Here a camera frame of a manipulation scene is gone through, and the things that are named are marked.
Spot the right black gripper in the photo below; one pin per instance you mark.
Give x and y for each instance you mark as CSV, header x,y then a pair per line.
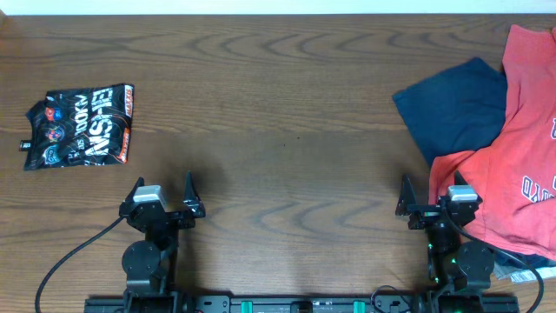
x,y
426,213

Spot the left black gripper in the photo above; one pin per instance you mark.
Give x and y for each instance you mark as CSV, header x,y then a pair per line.
x,y
165,215

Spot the red soccer t-shirt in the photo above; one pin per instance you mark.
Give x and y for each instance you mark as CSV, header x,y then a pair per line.
x,y
515,175

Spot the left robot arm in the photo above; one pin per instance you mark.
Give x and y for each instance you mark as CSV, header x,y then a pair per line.
x,y
150,263

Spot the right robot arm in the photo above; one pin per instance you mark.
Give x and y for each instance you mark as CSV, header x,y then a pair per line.
x,y
460,270

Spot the navy blue shirt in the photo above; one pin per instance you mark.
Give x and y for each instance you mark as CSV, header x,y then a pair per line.
x,y
461,108

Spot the folded black printed shirt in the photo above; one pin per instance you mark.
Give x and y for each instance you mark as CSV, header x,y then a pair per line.
x,y
80,127

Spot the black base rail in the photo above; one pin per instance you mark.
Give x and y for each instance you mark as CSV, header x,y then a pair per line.
x,y
381,302

